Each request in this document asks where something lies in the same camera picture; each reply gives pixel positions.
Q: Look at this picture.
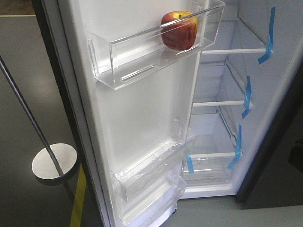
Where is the open fridge door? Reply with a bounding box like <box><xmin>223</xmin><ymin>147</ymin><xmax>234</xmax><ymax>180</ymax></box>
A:
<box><xmin>32</xmin><ymin>0</ymin><xmax>225</xmax><ymax>227</ymax></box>

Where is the middle clear door bin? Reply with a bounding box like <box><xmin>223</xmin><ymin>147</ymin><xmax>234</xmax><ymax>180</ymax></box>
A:
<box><xmin>112</xmin><ymin>119</ymin><xmax>196</xmax><ymax>202</ymax></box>

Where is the clear door bin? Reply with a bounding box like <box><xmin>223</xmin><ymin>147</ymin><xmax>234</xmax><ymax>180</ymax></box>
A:
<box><xmin>87</xmin><ymin>0</ymin><xmax>225</xmax><ymax>90</ymax></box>
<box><xmin>119</xmin><ymin>169</ymin><xmax>187</xmax><ymax>227</ymax></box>
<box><xmin>112</xmin><ymin>119</ymin><xmax>196</xmax><ymax>202</ymax></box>

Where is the silver stanchion post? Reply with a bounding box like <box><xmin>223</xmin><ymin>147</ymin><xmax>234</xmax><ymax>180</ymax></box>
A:
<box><xmin>0</xmin><ymin>59</ymin><xmax>79</xmax><ymax>185</ymax></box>

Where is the yellow floor tape line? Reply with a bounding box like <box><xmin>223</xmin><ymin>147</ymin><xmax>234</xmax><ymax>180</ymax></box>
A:
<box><xmin>70</xmin><ymin>165</ymin><xmax>87</xmax><ymax>227</ymax></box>

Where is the clear fridge crisper drawer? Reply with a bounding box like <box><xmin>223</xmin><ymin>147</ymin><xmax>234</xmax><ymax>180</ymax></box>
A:
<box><xmin>183</xmin><ymin>153</ymin><xmax>237</xmax><ymax>185</ymax></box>

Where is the upper clear door bin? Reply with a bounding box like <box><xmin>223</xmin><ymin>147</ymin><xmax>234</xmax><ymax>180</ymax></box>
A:
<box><xmin>87</xmin><ymin>0</ymin><xmax>225</xmax><ymax>90</ymax></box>

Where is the red yellow apple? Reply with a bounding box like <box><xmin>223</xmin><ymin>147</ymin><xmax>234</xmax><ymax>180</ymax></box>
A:
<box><xmin>160</xmin><ymin>10</ymin><xmax>198</xmax><ymax>51</ymax></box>

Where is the lower clear door bin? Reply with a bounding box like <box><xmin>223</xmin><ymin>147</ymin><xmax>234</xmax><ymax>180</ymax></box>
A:
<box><xmin>119</xmin><ymin>169</ymin><xmax>187</xmax><ymax>227</ymax></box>

